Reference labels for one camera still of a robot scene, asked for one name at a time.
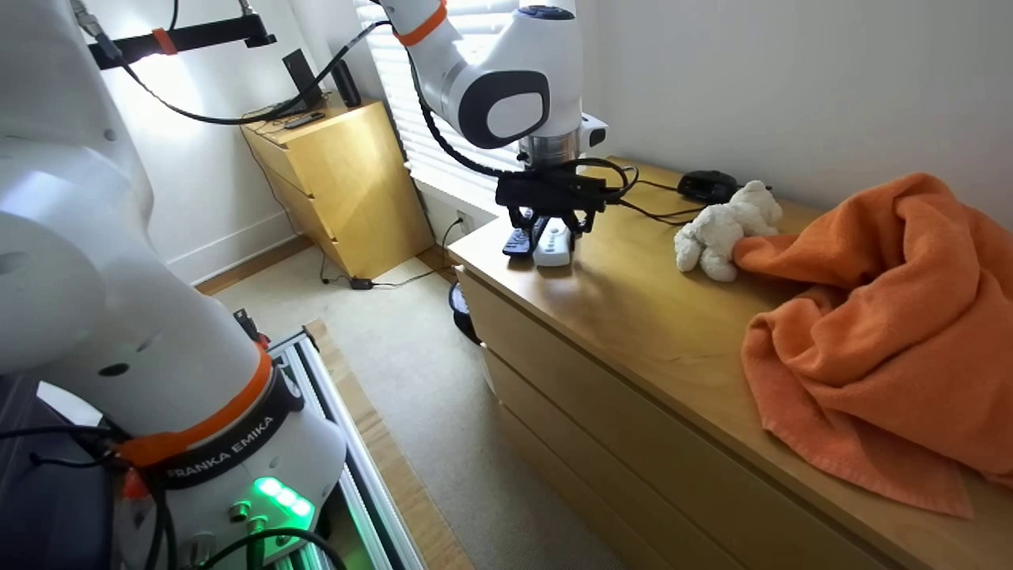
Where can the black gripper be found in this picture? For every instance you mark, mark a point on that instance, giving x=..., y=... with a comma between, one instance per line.
x=549, y=192

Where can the orange towel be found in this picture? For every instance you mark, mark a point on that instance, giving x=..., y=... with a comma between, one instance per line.
x=898, y=335

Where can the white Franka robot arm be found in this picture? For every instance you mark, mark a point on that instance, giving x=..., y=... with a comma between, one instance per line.
x=105, y=262

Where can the black desk fan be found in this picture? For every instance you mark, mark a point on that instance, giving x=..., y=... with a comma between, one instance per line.
x=460, y=316

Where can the light wooden dresser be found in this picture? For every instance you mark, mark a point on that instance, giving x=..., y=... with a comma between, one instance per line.
x=634, y=348

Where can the black round device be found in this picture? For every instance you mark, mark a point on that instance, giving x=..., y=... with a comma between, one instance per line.
x=704, y=185

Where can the white plush toy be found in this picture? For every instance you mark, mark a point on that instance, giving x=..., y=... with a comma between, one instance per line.
x=718, y=233

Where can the white window blinds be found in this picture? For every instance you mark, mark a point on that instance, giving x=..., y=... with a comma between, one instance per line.
x=394, y=97

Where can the small wooden cabinet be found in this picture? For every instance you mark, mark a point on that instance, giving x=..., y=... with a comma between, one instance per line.
x=350, y=192

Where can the black upright post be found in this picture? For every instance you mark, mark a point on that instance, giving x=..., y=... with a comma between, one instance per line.
x=305, y=79

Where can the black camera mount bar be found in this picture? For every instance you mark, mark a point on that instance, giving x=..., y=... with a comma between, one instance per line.
x=202, y=35

